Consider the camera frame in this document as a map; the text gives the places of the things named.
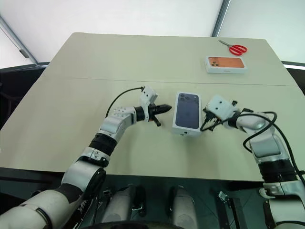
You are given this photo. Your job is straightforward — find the grey window frame pillar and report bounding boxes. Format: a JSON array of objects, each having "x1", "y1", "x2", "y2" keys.
[{"x1": 211, "y1": 0, "x2": 232, "y2": 38}]

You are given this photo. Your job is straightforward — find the red handled scissors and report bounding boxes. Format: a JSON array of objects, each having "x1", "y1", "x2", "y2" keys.
[{"x1": 217, "y1": 39, "x2": 248, "y2": 56}]

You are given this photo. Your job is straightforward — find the white phone box lid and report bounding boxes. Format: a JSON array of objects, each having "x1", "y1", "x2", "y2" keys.
[{"x1": 172, "y1": 91, "x2": 203, "y2": 139}]

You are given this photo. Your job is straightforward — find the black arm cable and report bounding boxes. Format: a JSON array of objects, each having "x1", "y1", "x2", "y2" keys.
[
  {"x1": 105, "y1": 86, "x2": 146, "y2": 119},
  {"x1": 234, "y1": 108, "x2": 305, "y2": 178}
]

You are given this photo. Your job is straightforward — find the black table leg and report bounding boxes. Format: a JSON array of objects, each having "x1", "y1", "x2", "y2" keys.
[{"x1": 218, "y1": 190, "x2": 246, "y2": 229}]

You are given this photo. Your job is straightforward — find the orange phone retail box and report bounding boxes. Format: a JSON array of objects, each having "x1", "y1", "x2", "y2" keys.
[{"x1": 204, "y1": 56, "x2": 246, "y2": 74}]

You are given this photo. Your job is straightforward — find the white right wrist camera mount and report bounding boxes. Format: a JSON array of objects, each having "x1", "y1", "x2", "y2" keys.
[{"x1": 205, "y1": 94, "x2": 241, "y2": 120}]

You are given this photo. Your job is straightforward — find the grey rounded leg cover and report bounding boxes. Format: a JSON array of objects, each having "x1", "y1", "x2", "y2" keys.
[
  {"x1": 102, "y1": 184, "x2": 146, "y2": 226},
  {"x1": 168, "y1": 185, "x2": 199, "y2": 227}
]

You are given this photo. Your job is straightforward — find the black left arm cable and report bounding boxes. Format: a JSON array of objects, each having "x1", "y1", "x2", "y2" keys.
[{"x1": 105, "y1": 86, "x2": 146, "y2": 119}]

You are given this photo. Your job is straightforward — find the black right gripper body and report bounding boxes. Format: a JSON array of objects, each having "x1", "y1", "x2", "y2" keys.
[{"x1": 203, "y1": 111, "x2": 224, "y2": 131}]

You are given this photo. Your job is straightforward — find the grey metal door bar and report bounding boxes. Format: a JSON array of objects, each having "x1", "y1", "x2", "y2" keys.
[{"x1": 0, "y1": 17, "x2": 39, "y2": 64}]

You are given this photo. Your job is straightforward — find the black sneaker white laces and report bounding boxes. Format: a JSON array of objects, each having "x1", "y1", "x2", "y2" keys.
[{"x1": 78, "y1": 190, "x2": 96, "y2": 217}]

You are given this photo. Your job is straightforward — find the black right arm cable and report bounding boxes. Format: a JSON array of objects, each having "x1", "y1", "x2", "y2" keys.
[{"x1": 234, "y1": 108, "x2": 305, "y2": 178}]

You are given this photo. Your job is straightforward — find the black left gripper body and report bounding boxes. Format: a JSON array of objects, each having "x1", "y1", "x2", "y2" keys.
[{"x1": 147, "y1": 104, "x2": 160, "y2": 122}]

